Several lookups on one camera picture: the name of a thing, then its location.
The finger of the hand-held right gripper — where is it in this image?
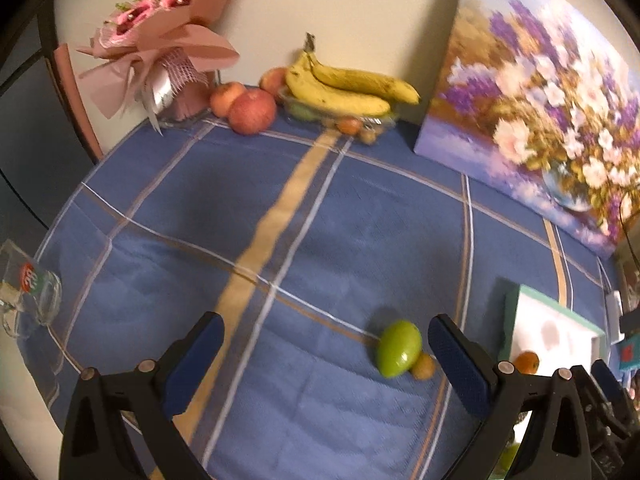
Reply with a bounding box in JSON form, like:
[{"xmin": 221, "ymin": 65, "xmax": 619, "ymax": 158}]
[{"xmin": 590, "ymin": 359, "xmax": 634, "ymax": 427}]

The teal plastic toy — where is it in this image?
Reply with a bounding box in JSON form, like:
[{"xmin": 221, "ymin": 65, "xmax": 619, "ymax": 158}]
[{"xmin": 617, "ymin": 335, "xmax": 640, "ymax": 373}]

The pink wrapped flower bouquet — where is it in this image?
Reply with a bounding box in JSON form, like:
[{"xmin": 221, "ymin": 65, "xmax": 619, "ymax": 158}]
[{"xmin": 75, "ymin": 0, "xmax": 246, "ymax": 133}]

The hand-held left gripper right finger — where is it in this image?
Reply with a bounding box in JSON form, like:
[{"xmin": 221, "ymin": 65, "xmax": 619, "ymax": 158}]
[{"xmin": 428, "ymin": 313, "xmax": 601, "ymax": 480}]

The glass fruit bowl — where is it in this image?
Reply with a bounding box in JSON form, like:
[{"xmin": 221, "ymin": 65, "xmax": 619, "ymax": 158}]
[{"xmin": 277, "ymin": 87, "xmax": 401, "ymax": 141}]

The green mango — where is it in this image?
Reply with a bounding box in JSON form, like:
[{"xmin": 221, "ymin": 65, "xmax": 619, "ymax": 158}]
[{"xmin": 376, "ymin": 321, "xmax": 423, "ymax": 378}]

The bunch of yellow bananas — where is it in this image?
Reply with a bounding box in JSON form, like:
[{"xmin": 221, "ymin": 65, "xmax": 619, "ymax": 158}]
[{"xmin": 285, "ymin": 32, "xmax": 421, "ymax": 117}]

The red apple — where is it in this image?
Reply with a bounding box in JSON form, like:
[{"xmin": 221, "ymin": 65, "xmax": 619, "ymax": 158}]
[
  {"xmin": 228, "ymin": 87, "xmax": 277, "ymax": 136},
  {"xmin": 259, "ymin": 67, "xmax": 290, "ymax": 103},
  {"xmin": 209, "ymin": 82, "xmax": 247, "ymax": 118}
]

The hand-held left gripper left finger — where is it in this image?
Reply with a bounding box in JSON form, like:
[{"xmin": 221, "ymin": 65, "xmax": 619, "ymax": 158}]
[{"xmin": 60, "ymin": 311, "xmax": 225, "ymax": 480}]

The white box with green rim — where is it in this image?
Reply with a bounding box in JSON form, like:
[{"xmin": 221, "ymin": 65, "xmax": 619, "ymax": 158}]
[{"xmin": 502, "ymin": 284, "xmax": 608, "ymax": 376}]

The wooden chair back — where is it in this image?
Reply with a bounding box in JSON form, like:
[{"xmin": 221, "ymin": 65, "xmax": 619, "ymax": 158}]
[{"xmin": 42, "ymin": 42, "xmax": 106, "ymax": 161}]

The black cable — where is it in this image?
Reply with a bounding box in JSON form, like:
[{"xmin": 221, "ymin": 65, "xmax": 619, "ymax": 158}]
[{"xmin": 618, "ymin": 192, "xmax": 636, "ymax": 248}]

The blue plaid tablecloth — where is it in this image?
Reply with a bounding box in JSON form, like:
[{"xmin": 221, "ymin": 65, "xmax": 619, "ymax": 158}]
[{"xmin": 35, "ymin": 115, "xmax": 621, "ymax": 480}]

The flower painting canvas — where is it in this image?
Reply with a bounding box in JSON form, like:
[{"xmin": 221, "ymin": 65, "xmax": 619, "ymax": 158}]
[{"xmin": 414, "ymin": 0, "xmax": 640, "ymax": 258}]

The clear glass mug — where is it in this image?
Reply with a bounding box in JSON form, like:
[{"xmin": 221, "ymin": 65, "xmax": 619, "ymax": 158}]
[{"xmin": 0, "ymin": 239, "xmax": 63, "ymax": 341}]

